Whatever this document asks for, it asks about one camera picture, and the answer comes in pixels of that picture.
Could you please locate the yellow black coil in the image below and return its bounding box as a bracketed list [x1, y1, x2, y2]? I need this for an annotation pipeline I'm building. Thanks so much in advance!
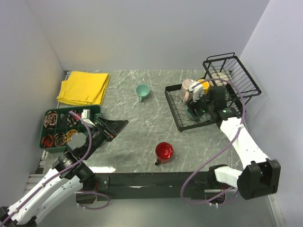
[65, 129, 78, 143]

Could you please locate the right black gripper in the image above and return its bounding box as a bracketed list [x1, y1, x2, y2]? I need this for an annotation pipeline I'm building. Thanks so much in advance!
[185, 90, 214, 119]

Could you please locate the pink mug dark interior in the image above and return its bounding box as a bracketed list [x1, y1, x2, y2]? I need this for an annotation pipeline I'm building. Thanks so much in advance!
[179, 79, 198, 104]

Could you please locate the striped coil top left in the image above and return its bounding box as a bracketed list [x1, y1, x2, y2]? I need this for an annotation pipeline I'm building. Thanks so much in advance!
[44, 111, 58, 129]

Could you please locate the orange black coil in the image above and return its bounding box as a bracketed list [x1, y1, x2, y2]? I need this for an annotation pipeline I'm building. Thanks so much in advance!
[41, 134, 54, 149]

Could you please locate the striped coil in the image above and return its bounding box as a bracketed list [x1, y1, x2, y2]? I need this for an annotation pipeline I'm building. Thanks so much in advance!
[44, 111, 58, 129]
[67, 113, 79, 127]

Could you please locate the grey-green glazed mug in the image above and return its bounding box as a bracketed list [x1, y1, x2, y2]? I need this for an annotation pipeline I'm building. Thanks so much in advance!
[185, 105, 201, 121]

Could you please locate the black front base bar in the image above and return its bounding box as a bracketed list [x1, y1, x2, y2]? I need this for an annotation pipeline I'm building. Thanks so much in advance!
[94, 171, 214, 201]

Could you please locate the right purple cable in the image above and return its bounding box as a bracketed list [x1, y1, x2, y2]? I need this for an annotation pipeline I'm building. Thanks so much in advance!
[180, 78, 247, 207]

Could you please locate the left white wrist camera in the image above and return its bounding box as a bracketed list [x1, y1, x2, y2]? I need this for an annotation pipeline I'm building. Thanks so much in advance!
[81, 109, 96, 128]

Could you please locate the yellow mug black handle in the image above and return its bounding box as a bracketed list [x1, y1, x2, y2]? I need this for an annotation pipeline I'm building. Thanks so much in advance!
[197, 79, 211, 95]

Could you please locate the cream floral mug green interior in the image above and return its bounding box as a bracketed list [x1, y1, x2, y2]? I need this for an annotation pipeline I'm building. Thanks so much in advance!
[209, 72, 230, 86]

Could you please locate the striped coil top middle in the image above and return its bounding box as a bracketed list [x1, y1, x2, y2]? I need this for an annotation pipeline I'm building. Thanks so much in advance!
[67, 113, 79, 127]

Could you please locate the yellow folded cloth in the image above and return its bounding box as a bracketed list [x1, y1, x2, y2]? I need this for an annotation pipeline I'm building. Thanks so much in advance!
[57, 71, 110, 106]

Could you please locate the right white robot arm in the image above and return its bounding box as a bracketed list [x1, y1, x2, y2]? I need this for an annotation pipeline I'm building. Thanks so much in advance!
[186, 82, 281, 200]

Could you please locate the brown coil bottom middle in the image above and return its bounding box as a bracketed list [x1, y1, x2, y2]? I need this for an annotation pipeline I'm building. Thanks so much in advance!
[54, 132, 66, 147]

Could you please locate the small teal cup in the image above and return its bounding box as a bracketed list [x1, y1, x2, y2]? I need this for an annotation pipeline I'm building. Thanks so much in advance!
[135, 84, 150, 102]

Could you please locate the red mug black handle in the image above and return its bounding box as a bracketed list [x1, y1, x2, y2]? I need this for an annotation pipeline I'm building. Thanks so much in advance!
[155, 142, 174, 166]

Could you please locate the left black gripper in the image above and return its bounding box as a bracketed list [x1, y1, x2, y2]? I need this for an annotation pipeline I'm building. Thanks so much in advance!
[83, 115, 129, 159]

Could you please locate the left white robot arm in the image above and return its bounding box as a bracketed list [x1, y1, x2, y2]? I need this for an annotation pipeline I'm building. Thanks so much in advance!
[0, 117, 129, 227]

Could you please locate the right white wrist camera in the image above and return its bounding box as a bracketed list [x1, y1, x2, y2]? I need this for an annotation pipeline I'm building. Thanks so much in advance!
[188, 81, 206, 102]

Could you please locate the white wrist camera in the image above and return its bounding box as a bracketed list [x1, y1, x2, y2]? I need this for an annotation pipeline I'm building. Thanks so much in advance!
[188, 81, 206, 102]
[81, 109, 96, 128]

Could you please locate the green compartment tray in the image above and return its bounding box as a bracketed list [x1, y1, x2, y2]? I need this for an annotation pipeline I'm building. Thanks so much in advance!
[39, 105, 102, 153]

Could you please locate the black wire dish rack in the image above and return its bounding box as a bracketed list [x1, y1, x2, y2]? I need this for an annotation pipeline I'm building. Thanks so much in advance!
[165, 52, 261, 132]

